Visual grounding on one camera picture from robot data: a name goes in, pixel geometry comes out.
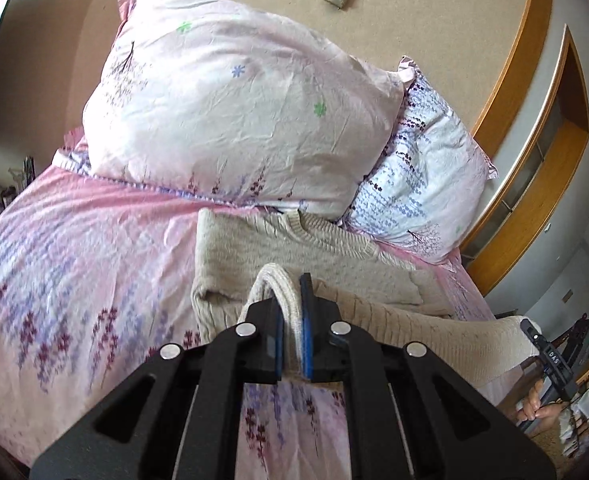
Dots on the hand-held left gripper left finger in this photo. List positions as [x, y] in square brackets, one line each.
[276, 355]

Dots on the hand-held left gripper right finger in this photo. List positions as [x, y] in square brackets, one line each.
[308, 345]

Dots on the beige knit sweater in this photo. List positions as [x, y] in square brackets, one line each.
[274, 245]

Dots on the person's right hand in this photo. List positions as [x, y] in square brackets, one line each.
[544, 412]

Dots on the white floral pillow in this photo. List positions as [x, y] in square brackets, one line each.
[424, 180]

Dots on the pink floral bed cover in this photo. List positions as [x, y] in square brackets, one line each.
[84, 280]

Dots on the pink floral pillow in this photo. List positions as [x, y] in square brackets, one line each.
[234, 110]

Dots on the curved wooden headboard trim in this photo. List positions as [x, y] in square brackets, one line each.
[521, 45]

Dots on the wooden wall niche frame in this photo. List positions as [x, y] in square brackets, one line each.
[539, 195]

